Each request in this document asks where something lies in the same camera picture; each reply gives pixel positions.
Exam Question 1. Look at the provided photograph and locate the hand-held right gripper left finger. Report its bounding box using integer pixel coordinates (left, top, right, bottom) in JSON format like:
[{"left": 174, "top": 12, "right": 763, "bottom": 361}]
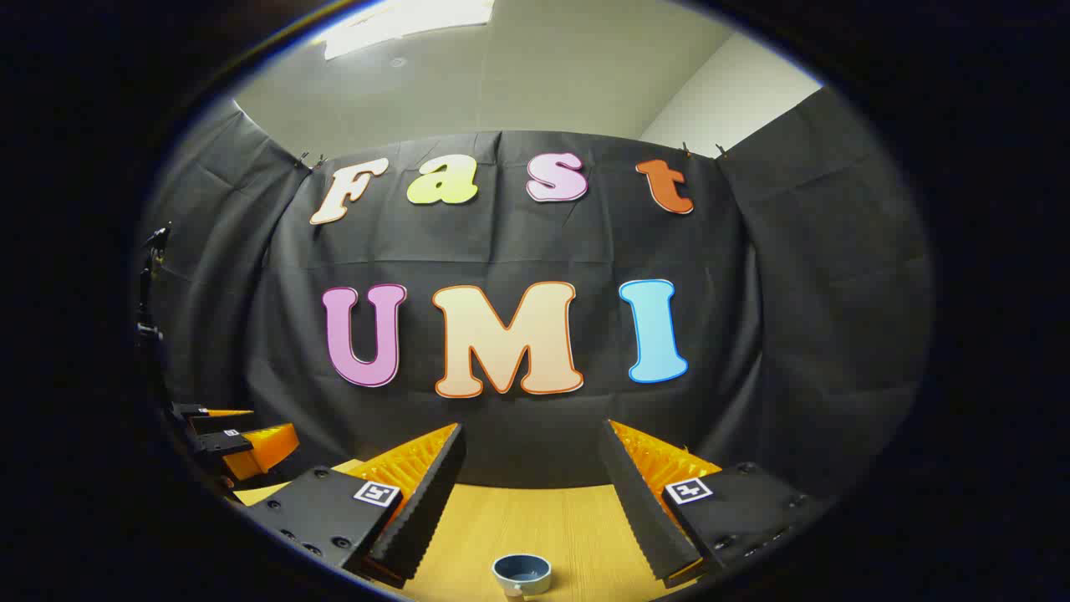
[{"left": 247, "top": 422, "right": 466, "bottom": 589}]

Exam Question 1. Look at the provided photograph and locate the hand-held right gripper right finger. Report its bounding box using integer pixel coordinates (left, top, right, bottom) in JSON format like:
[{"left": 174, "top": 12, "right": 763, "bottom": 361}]
[{"left": 597, "top": 418, "right": 837, "bottom": 589}]

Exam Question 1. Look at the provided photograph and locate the light blue cup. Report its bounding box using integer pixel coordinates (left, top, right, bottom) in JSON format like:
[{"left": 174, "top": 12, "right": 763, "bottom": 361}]
[{"left": 492, "top": 554, "right": 553, "bottom": 599}]

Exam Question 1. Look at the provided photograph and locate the wooden desktop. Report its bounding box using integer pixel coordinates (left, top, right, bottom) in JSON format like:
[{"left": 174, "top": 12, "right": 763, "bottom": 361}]
[{"left": 232, "top": 457, "right": 699, "bottom": 602}]

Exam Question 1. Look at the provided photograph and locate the black stand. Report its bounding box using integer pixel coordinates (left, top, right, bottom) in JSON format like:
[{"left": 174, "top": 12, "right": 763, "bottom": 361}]
[{"left": 136, "top": 224, "right": 172, "bottom": 348}]

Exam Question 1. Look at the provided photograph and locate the black backdrop cloth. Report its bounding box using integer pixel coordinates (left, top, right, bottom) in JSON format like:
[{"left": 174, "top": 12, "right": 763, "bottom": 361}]
[{"left": 138, "top": 84, "right": 933, "bottom": 503}]

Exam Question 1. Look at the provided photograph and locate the ceiling light panel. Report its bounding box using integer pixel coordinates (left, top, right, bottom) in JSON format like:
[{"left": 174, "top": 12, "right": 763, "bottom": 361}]
[{"left": 322, "top": 0, "right": 496, "bottom": 61}]

